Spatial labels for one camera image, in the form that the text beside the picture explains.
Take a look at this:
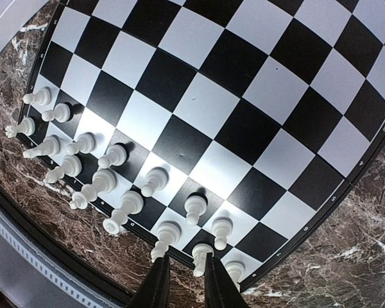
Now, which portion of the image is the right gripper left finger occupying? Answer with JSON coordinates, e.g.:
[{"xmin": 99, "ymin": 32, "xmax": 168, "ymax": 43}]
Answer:
[{"xmin": 126, "ymin": 255, "xmax": 170, "ymax": 308}]

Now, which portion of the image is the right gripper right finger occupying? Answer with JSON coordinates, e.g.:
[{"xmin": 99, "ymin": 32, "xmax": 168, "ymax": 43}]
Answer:
[{"xmin": 205, "ymin": 253, "xmax": 249, "ymax": 308}]

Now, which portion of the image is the white rook corner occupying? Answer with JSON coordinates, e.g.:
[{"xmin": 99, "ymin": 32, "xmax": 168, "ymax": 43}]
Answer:
[
  {"xmin": 5, "ymin": 117, "xmax": 35, "ymax": 138},
  {"xmin": 225, "ymin": 261, "xmax": 246, "ymax": 284}
]

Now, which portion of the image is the white pawn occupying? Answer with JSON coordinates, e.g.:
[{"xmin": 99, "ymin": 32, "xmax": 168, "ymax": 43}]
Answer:
[
  {"xmin": 141, "ymin": 167, "xmax": 169, "ymax": 198},
  {"xmin": 98, "ymin": 144, "xmax": 128, "ymax": 169},
  {"xmin": 22, "ymin": 87, "xmax": 51, "ymax": 106},
  {"xmin": 42, "ymin": 103, "xmax": 71, "ymax": 123},
  {"xmin": 184, "ymin": 195, "xmax": 207, "ymax": 226},
  {"xmin": 211, "ymin": 218, "xmax": 233, "ymax": 250}
]

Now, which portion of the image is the black white chessboard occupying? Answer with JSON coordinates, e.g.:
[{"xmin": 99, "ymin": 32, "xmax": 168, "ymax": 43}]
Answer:
[{"xmin": 15, "ymin": 1, "xmax": 385, "ymax": 291}]

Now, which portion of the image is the white plastic divided tray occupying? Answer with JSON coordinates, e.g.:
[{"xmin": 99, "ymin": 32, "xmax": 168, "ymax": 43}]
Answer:
[{"xmin": 0, "ymin": 1, "xmax": 47, "ymax": 52}]

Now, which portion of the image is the white slotted cable duct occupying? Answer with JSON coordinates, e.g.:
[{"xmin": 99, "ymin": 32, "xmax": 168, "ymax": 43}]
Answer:
[{"xmin": 0, "ymin": 214, "xmax": 117, "ymax": 307}]

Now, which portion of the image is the black front rail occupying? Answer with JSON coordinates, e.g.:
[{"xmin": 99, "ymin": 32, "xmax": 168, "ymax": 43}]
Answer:
[{"xmin": 0, "ymin": 187, "xmax": 133, "ymax": 307}]

